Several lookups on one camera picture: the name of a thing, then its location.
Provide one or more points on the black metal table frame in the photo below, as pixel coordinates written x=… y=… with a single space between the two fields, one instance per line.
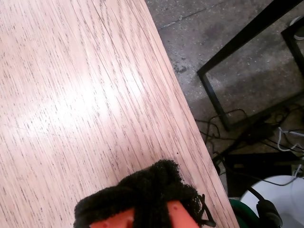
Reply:
x=213 y=99
x=291 y=47

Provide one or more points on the white round stool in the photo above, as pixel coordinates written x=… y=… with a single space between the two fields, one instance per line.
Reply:
x=289 y=202

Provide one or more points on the black flat base plate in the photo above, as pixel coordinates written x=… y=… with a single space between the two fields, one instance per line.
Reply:
x=249 y=166

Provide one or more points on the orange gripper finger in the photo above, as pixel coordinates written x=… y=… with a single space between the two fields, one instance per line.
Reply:
x=111 y=202
x=171 y=185

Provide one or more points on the green table clamp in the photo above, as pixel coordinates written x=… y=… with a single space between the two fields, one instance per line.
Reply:
x=240 y=213

